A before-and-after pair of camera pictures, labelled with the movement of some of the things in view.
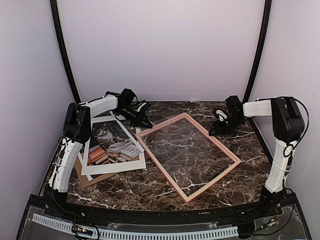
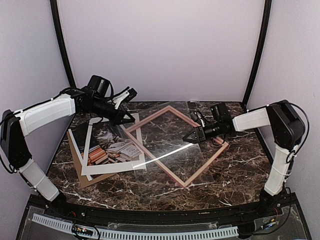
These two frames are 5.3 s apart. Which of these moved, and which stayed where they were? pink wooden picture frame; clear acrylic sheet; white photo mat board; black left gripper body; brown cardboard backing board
Moved: pink wooden picture frame; black left gripper body; clear acrylic sheet
Stayed: white photo mat board; brown cardboard backing board
